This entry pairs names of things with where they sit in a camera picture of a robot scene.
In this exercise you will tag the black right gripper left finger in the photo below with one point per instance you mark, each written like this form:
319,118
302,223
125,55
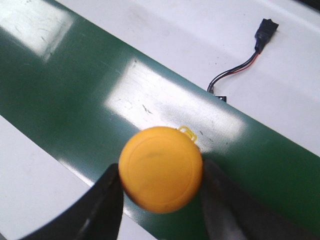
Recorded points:
97,215

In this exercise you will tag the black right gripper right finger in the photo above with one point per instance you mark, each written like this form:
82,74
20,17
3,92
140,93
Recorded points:
230,213

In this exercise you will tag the small green sensor board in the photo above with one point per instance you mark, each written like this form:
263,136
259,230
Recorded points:
222,97

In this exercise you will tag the green conveyor belt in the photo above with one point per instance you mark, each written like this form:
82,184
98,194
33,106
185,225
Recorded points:
71,95

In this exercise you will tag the black connector with wires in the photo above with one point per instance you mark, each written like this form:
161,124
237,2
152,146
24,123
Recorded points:
262,36

